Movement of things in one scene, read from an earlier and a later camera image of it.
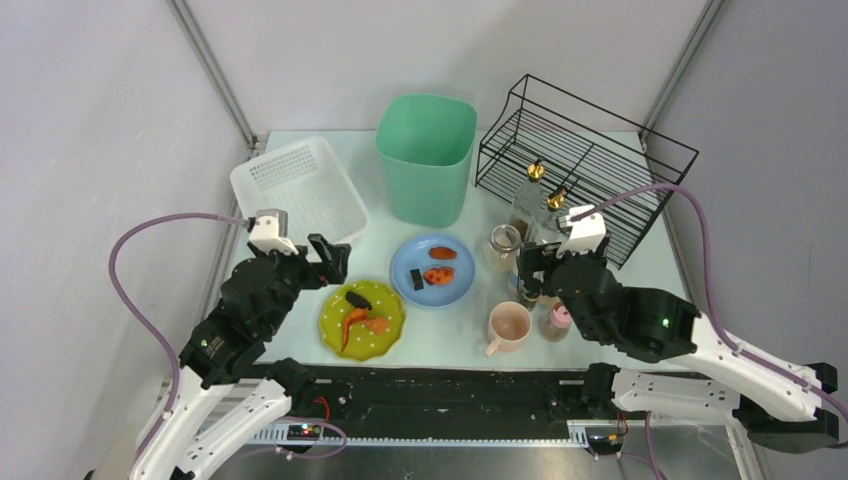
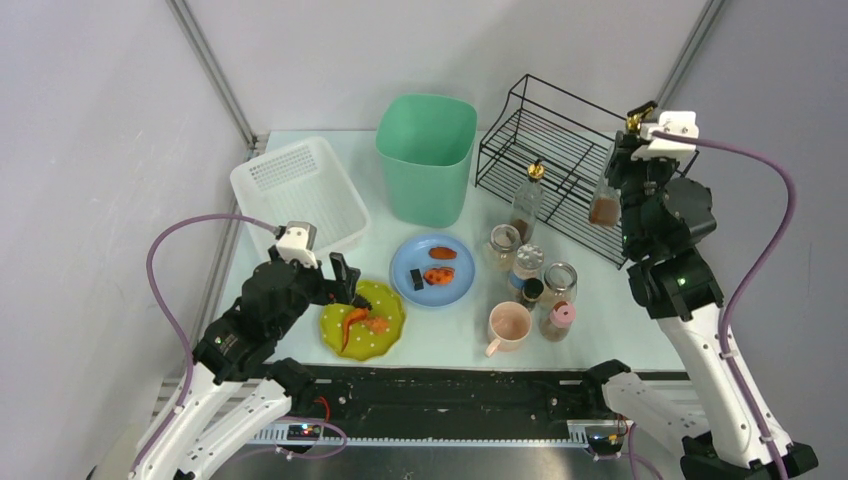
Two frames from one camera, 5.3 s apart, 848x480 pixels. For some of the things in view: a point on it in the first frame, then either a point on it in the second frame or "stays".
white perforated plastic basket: (310, 183) stays
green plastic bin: (425, 142) stays
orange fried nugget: (378, 325) stays
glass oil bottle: (549, 230) to (606, 202)
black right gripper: (539, 266) to (621, 169)
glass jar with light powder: (500, 254) stays
